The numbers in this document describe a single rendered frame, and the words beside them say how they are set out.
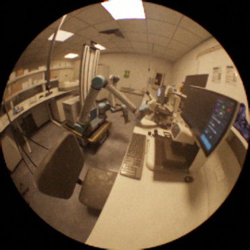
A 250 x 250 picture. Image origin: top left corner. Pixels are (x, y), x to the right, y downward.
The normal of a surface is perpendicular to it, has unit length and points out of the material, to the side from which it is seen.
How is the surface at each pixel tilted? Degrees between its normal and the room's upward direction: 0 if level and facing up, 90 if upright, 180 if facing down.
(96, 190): 0
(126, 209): 0
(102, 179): 0
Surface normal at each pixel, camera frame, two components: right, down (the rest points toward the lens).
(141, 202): 0.15, -0.82
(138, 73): -0.28, 0.50
